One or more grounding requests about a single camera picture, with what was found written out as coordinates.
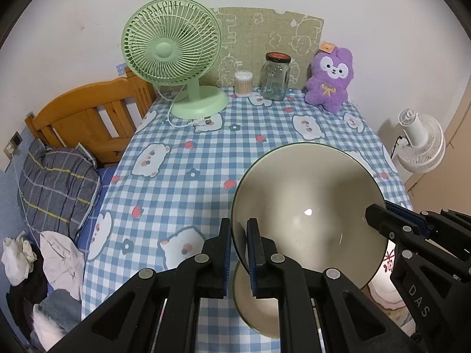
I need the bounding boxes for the white red-rimmed plate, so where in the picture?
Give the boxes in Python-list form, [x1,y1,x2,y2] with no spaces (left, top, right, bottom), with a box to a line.
[368,243,409,311]

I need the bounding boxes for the grey plaid pillow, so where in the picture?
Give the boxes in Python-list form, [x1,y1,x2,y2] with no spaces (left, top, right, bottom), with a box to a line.
[18,138,102,241]

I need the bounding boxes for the glass jar with dark lid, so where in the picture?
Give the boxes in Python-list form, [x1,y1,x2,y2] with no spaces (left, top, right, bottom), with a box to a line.
[261,52,292,101]

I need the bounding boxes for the purple plush toy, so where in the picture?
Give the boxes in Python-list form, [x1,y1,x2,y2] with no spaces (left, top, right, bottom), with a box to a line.
[304,42,354,113]

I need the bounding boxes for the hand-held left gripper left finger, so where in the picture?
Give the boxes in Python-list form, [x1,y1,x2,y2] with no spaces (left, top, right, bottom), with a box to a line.
[48,218,232,353]

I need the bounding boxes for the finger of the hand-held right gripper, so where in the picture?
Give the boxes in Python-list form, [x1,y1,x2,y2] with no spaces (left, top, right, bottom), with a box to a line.
[365,203,424,262]
[386,202,471,262]

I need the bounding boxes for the white furry item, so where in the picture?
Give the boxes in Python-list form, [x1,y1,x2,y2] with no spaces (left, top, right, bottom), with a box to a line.
[31,307,67,352]

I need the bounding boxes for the blue checkered tablecloth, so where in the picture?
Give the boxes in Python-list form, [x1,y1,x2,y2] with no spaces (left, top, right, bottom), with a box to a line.
[80,87,414,353]

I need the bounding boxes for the cream leaf-print ceramic bowl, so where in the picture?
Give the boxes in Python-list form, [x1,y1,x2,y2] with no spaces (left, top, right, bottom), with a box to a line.
[231,142,389,291]
[232,261,284,339]

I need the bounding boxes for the cotton swab container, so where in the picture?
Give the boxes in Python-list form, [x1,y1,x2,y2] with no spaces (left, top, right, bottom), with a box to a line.
[234,71,254,98]

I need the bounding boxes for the black garment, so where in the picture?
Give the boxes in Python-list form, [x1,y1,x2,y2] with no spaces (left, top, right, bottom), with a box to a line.
[6,263,48,339]

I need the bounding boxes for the blue jeans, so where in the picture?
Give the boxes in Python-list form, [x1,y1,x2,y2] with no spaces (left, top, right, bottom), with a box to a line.
[33,289,83,333]

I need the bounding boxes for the pale pink garment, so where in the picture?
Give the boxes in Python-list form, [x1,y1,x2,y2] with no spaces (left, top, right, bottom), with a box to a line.
[39,230,85,302]

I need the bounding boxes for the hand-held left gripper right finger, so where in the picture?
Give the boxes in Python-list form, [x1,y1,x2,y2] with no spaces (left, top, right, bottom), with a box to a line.
[246,218,424,353]

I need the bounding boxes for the green desk fan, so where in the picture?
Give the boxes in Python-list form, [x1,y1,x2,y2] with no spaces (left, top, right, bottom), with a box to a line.
[121,0,229,119]

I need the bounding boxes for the white crumpled cloth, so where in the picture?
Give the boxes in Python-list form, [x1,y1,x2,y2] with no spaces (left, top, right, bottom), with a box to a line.
[2,237,37,287]

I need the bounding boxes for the white fan cable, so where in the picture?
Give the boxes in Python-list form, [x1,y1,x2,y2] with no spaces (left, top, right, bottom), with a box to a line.
[167,83,213,129]

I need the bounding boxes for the blue bed sheet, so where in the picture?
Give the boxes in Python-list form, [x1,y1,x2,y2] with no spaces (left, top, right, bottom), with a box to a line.
[75,165,122,262]

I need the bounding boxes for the white clip fan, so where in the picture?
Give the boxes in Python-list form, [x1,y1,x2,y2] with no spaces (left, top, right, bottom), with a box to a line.
[395,108,447,173]

